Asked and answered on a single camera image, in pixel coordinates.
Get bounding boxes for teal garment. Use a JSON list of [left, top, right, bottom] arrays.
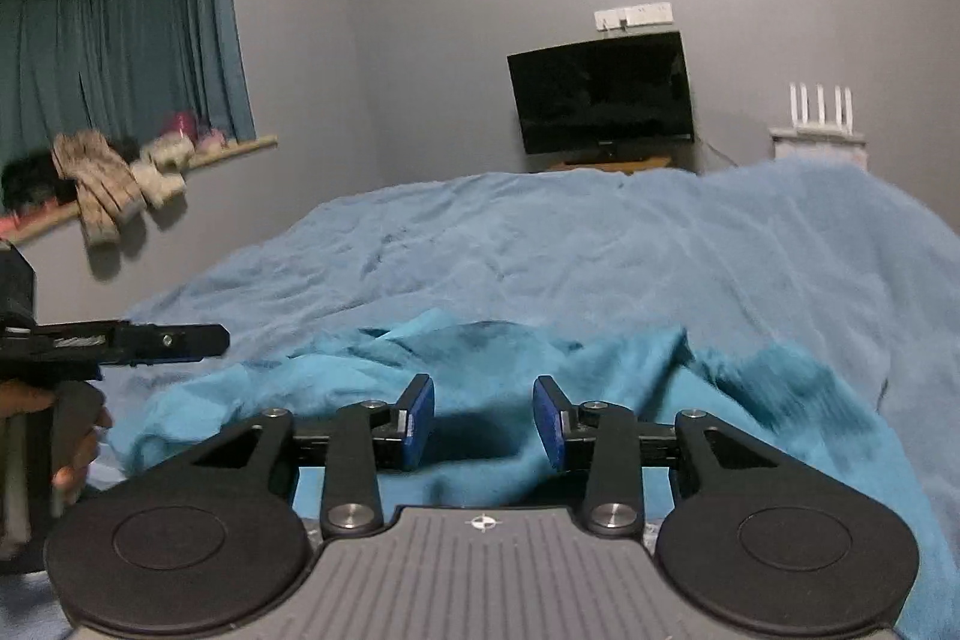
[[109, 310, 958, 638]]

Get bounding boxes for patterned clothes on sill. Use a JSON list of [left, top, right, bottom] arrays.
[[2, 113, 231, 248]]

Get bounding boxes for person's left hand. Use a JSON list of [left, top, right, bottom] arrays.
[[0, 380, 112, 503]]

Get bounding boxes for light blue bed blanket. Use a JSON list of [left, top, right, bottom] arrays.
[[0, 154, 960, 640]]

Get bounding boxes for wooden tv stand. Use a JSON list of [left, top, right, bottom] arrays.
[[547, 156, 672, 175]]

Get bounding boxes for teal window curtain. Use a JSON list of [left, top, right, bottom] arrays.
[[2, 0, 256, 161]]

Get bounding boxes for black television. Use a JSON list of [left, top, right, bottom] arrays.
[[508, 31, 695, 156]]

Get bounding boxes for white router shelf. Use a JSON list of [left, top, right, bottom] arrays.
[[770, 128, 869, 170]]

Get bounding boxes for white wifi router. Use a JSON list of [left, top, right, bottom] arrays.
[[770, 83, 866, 145]]

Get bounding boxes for white wall power strip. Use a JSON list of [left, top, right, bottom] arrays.
[[594, 2, 674, 32]]

